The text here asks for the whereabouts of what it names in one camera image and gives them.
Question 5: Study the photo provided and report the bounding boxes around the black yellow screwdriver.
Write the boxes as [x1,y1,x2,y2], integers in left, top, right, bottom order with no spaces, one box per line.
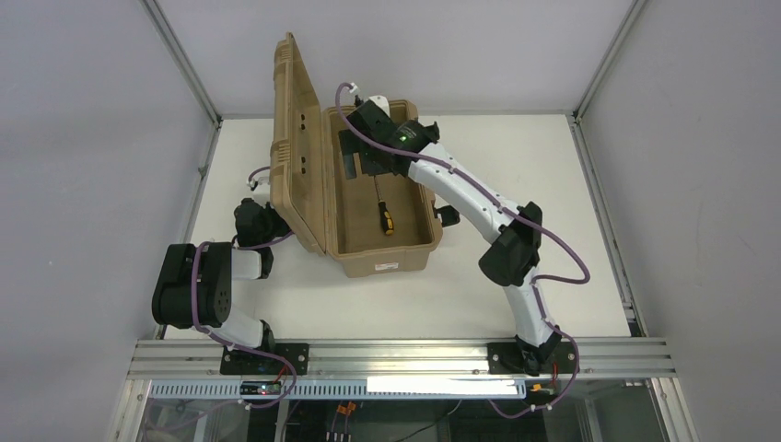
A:
[373,177,394,236]

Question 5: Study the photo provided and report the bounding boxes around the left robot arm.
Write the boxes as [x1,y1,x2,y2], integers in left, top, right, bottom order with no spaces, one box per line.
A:
[151,198,292,354]

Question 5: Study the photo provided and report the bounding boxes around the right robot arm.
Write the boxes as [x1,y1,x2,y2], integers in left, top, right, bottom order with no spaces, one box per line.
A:
[344,99,561,376]

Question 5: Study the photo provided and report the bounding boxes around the tan plastic toolbox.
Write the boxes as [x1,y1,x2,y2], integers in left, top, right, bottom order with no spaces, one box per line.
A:
[270,33,443,278]

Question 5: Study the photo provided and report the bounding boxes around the black toolbox latch near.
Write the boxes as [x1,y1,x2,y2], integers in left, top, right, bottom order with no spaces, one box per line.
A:
[433,205,460,228]

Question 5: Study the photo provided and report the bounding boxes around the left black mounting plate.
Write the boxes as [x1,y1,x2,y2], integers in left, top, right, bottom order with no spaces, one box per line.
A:
[219,342,309,376]

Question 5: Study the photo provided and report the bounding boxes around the black mounting plate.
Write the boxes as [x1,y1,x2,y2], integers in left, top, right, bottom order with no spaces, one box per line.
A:
[486,342,576,377]
[219,342,309,376]

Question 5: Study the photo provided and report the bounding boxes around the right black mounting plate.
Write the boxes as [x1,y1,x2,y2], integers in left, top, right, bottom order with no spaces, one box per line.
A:
[486,342,576,377]

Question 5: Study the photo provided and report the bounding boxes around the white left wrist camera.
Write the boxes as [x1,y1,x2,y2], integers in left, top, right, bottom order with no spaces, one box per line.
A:
[251,181,271,206]

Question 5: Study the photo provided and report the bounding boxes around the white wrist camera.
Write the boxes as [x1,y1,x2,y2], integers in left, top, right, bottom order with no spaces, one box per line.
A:
[251,181,271,206]
[368,95,391,116]

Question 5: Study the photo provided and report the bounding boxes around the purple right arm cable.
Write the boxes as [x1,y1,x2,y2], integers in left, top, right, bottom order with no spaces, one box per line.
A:
[333,82,592,421]

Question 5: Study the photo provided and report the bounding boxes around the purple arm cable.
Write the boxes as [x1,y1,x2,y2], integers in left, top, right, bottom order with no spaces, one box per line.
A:
[333,82,592,421]
[143,166,299,431]

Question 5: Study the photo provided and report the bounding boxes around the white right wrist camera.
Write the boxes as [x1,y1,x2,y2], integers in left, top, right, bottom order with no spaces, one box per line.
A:
[368,95,391,116]

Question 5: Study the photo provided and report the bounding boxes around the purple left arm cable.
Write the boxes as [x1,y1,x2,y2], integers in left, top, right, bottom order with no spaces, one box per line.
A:
[143,166,299,431]

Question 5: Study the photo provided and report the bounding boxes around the aluminium frame rail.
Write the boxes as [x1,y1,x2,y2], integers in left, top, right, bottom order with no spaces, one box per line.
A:
[127,337,677,380]

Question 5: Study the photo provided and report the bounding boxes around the white slotted cable duct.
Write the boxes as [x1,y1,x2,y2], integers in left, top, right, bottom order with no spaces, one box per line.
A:
[149,377,527,401]

